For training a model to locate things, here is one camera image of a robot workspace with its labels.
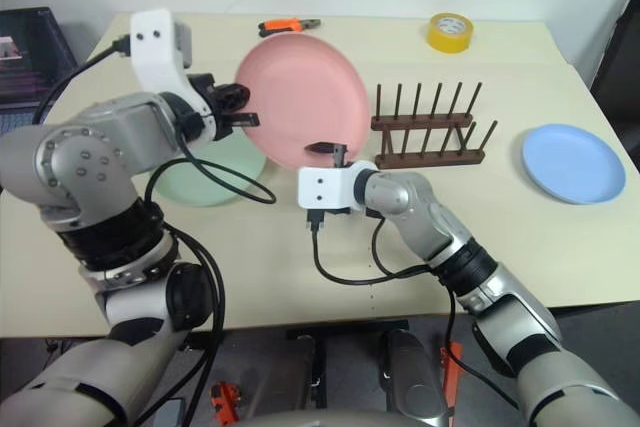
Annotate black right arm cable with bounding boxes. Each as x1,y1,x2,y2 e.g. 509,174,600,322
304,209,521,409

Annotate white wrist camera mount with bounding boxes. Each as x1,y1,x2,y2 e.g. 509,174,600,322
129,8,222,142
297,160,380,212

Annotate brown wooden dish rack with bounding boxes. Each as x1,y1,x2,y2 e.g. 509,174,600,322
370,81,499,170

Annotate pink plate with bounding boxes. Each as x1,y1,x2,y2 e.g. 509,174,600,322
234,32,372,171

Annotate green plate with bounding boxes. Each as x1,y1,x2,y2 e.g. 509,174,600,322
149,138,268,209

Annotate grey rounded shape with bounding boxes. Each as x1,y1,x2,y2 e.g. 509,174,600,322
383,329,447,421

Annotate yellow tape roll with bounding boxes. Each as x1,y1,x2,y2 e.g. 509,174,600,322
425,11,474,55

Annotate orange handled tool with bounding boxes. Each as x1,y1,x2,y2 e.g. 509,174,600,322
438,340,464,419

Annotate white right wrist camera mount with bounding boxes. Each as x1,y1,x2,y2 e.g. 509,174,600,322
297,160,380,212

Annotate orange and black clamp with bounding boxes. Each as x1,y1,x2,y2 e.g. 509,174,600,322
209,379,242,424

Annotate black crate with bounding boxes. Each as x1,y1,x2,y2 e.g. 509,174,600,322
0,7,79,141

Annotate blue plate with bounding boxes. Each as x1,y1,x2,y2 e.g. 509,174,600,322
521,122,628,206

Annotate orange handled pliers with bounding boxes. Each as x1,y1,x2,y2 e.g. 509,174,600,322
257,17,323,39

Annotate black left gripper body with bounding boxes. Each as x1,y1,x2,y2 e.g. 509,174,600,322
187,73,233,141

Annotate black metal stand frame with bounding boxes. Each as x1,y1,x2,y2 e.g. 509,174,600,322
285,327,412,411

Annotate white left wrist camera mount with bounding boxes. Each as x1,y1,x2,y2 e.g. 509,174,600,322
129,8,222,142

